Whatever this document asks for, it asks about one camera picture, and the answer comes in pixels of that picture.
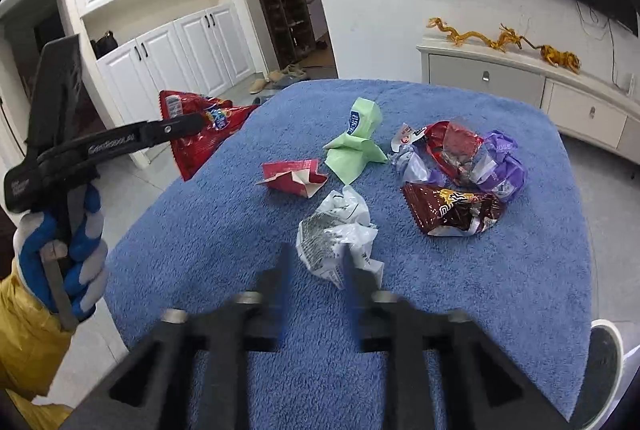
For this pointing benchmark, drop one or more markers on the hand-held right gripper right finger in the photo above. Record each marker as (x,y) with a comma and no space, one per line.
(352,290)

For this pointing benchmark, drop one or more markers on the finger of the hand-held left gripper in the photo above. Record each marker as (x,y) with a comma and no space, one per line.
(172,128)

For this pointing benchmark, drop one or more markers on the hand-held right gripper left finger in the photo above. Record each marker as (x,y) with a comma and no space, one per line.
(282,290)

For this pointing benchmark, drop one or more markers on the red snack bag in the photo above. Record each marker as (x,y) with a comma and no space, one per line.
(200,157)

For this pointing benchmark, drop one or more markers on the red carton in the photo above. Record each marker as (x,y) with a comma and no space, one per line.
(285,180)

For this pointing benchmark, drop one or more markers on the brown snack wrapper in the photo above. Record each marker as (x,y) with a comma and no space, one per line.
(445,207)

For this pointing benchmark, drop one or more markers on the green wrapper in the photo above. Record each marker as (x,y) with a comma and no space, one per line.
(352,149)

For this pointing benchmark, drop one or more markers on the small white red-logo wrapper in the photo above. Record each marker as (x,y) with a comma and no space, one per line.
(412,159)

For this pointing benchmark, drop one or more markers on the red clear wrapper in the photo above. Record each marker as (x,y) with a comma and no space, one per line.
(450,144)

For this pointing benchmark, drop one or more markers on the purple wrapper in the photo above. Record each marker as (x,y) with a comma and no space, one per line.
(500,169)

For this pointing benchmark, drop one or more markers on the white round bin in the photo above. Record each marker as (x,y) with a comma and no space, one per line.
(607,360)

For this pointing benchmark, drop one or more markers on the person's left forearm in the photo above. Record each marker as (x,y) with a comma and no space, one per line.
(25,350)

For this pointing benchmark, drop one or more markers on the person's left hand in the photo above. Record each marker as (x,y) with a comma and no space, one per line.
(85,260)

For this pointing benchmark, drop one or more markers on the white base cupboard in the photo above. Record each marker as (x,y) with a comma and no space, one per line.
(190,54)

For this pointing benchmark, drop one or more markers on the blue fluffy blanket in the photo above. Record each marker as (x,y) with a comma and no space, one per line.
(225,235)

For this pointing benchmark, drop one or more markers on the dark handbag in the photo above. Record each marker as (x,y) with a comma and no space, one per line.
(104,44)

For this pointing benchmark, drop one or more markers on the beige slipper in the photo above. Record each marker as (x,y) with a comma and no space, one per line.
(257,84)
(287,73)

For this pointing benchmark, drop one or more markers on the dark shoe rack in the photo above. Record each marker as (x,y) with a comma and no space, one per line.
(287,19)

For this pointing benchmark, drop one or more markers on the white television cabinet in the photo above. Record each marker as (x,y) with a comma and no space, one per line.
(500,74)

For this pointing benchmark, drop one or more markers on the golden dragon figurine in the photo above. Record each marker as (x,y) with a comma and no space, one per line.
(475,37)

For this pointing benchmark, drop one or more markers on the golden tiger figurine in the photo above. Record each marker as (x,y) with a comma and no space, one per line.
(562,58)

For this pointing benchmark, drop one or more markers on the white power strip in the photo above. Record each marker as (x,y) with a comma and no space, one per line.
(631,83)

